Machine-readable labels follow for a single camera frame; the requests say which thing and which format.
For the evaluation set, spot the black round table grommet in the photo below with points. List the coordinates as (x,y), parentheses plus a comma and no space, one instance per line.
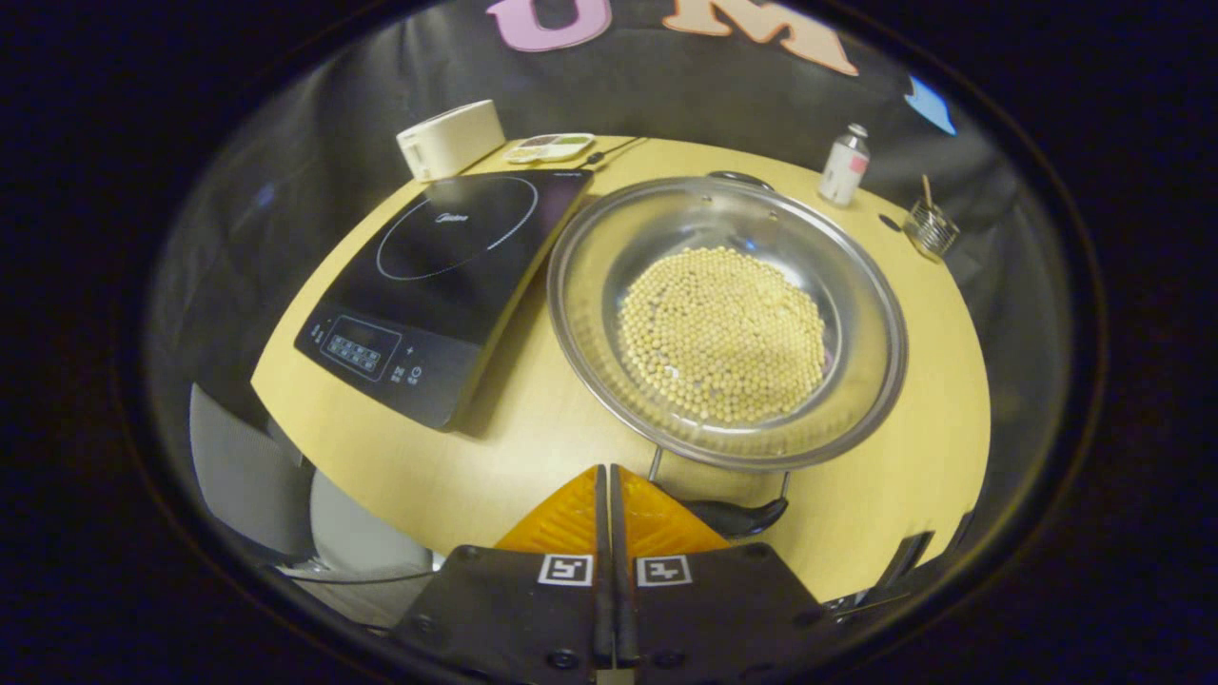
(890,222)

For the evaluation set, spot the black metal frame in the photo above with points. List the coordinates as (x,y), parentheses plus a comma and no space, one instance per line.
(904,561)

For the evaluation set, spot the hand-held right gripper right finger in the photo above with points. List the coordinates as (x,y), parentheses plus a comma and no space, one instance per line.
(714,618)

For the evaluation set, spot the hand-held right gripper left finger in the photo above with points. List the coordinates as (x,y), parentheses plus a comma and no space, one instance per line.
(514,618)

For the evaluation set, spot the black backdrop cloth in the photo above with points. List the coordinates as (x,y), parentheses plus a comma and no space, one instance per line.
(666,95)

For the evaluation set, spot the white divided condiment dish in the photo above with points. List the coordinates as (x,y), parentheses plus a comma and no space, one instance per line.
(550,147)

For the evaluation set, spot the wooden stick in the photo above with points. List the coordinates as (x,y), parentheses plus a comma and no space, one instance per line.
(927,188)

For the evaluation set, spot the pile of yellow soybeans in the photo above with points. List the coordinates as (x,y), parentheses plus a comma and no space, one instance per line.
(723,333)

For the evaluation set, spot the black induction cooktop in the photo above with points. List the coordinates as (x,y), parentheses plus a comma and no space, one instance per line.
(457,276)

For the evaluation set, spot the stainless steel pot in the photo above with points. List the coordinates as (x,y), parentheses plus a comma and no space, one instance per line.
(609,257)

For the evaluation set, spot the clear bottle with pink label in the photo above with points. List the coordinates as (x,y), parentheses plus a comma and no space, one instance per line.
(843,171)

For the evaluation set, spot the cream plastic container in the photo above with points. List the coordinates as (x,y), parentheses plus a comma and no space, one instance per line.
(452,141)

